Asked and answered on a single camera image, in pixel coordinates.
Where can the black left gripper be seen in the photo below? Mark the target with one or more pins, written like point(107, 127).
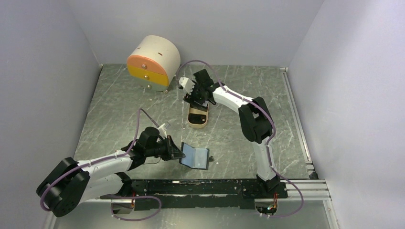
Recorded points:
point(172, 150)

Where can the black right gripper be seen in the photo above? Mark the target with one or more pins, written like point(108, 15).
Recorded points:
point(200, 101)

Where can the black leather card holder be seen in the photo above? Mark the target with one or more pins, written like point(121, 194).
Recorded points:
point(195, 158)

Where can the beige oval plastic tray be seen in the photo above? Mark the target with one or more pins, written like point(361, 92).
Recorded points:
point(197, 111)

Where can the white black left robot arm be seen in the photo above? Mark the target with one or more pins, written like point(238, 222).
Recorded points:
point(73, 182)

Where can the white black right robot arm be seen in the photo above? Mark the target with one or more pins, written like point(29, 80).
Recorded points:
point(255, 120)

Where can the stack of credit cards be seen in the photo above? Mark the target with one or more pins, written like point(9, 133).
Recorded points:
point(195, 102)

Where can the black card in tray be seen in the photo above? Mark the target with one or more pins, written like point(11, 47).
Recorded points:
point(197, 119)

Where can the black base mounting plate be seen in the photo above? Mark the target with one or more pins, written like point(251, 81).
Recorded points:
point(206, 193)

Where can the cream mini drawer cabinet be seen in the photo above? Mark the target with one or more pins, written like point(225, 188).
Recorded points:
point(154, 63)

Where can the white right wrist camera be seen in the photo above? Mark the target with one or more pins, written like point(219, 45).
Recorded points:
point(186, 84)

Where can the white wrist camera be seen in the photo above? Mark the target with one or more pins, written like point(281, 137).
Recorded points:
point(186, 84)
point(163, 129)

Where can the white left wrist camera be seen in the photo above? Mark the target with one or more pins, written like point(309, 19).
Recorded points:
point(163, 129)

